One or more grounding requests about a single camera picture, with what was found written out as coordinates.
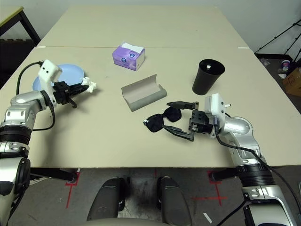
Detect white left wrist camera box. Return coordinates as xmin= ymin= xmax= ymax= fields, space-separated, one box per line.
xmin=37 ymin=59 xmax=63 ymax=106

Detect grey robot left leg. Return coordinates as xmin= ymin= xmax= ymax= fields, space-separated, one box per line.
xmin=87 ymin=178 xmax=127 ymax=222

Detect grey glasses case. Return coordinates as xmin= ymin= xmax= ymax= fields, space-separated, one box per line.
xmin=121 ymin=74 xmax=167 ymax=113

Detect white tissue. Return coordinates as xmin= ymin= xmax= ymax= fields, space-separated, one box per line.
xmin=81 ymin=76 xmax=97 ymax=93

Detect black tripod stand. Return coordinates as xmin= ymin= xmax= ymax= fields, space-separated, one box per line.
xmin=255 ymin=18 xmax=301 ymax=64

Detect purple tissue pack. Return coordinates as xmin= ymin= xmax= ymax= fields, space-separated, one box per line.
xmin=112 ymin=41 xmax=145 ymax=72

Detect purple white paper cup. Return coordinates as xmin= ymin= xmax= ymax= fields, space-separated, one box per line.
xmin=281 ymin=59 xmax=292 ymax=72

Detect blue plastic plate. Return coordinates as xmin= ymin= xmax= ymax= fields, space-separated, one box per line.
xmin=32 ymin=63 xmax=85 ymax=91

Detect black foam floor mat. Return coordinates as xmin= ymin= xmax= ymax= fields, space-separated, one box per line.
xmin=0 ymin=39 xmax=36 ymax=90

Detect black left wrist camera cable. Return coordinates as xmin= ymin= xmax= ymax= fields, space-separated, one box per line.
xmin=16 ymin=61 xmax=56 ymax=131

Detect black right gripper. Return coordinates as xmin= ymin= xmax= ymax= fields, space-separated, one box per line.
xmin=163 ymin=100 xmax=214 ymax=142

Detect grey robot leg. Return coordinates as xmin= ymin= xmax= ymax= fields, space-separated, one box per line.
xmin=157 ymin=176 xmax=192 ymax=226
xmin=87 ymin=178 xmax=127 ymax=222

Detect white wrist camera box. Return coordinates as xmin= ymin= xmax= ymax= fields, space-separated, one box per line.
xmin=204 ymin=93 xmax=228 ymax=125
xmin=37 ymin=59 xmax=63 ymax=106

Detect grey robot right leg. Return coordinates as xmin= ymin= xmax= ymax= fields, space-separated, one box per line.
xmin=157 ymin=176 xmax=192 ymax=226

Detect wooden side table black frame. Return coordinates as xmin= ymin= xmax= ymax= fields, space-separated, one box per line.
xmin=0 ymin=6 xmax=42 ymax=42

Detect brown cardboard box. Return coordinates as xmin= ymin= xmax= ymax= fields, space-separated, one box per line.
xmin=283 ymin=68 xmax=301 ymax=96

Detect black sunglasses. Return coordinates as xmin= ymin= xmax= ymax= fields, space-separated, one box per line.
xmin=142 ymin=107 xmax=182 ymax=134

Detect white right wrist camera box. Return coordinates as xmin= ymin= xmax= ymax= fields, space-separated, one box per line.
xmin=204 ymin=93 xmax=228 ymax=125

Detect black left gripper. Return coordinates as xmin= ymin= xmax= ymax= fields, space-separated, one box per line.
xmin=53 ymin=81 xmax=89 ymax=109

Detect black plastic cup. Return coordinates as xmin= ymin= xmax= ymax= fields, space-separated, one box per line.
xmin=192 ymin=59 xmax=226 ymax=96

